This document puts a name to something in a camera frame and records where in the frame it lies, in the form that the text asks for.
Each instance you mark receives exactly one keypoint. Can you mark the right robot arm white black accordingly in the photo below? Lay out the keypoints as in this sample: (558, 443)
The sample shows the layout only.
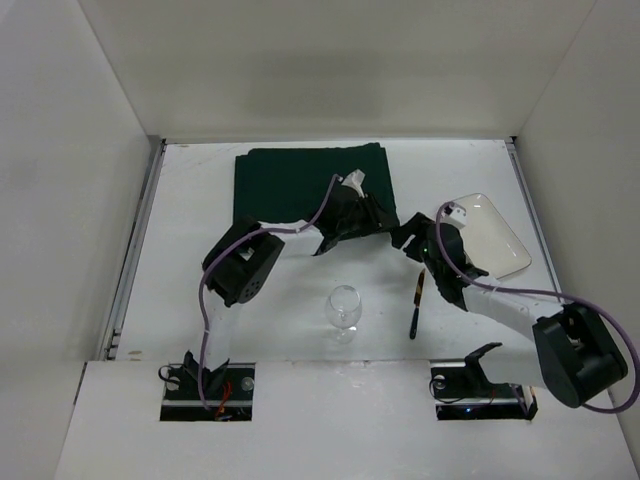
(577, 356)

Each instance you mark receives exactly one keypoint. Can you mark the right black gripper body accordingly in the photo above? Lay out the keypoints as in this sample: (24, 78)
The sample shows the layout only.
(417, 236)

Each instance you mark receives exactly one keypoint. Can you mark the aluminium table rail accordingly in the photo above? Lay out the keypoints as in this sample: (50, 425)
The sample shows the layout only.
(541, 240)
(117, 312)

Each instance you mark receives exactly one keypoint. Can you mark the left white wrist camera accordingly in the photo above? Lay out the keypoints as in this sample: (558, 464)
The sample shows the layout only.
(355, 180)

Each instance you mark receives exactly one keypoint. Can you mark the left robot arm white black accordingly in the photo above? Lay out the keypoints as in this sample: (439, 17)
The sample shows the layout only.
(238, 266)

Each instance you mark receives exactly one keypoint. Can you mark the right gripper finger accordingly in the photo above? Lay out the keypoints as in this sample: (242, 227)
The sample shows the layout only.
(415, 249)
(411, 232)

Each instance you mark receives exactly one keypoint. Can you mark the gold knife black handle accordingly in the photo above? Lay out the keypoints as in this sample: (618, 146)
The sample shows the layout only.
(417, 303)

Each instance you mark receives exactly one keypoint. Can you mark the white rectangular plate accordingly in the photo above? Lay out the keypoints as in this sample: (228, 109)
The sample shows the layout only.
(489, 242)

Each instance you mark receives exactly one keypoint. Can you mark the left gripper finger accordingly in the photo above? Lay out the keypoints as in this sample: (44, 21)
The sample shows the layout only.
(373, 216)
(391, 220)

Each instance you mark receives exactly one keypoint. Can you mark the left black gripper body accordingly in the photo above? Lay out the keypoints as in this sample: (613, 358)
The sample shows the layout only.
(368, 212)

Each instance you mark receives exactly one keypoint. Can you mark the dark green cloth napkin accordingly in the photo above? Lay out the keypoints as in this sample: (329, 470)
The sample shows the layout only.
(283, 185)

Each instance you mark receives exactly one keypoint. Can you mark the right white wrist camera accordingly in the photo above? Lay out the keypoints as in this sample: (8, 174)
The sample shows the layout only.
(456, 215)

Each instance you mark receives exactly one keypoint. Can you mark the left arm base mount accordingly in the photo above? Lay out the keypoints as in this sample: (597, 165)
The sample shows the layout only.
(228, 392)

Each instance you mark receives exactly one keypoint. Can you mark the right aluminium table rail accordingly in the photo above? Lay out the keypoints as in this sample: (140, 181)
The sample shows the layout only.
(541, 240)

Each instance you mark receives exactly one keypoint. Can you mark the clear wine glass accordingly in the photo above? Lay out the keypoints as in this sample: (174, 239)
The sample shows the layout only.
(343, 310)

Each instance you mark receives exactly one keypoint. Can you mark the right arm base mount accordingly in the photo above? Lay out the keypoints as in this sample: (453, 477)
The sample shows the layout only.
(462, 392)

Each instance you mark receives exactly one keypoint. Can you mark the left aluminium table rail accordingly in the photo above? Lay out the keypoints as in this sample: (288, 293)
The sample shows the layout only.
(117, 312)

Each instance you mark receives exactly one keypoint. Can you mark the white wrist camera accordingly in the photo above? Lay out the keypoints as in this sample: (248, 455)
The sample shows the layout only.
(456, 215)
(355, 180)

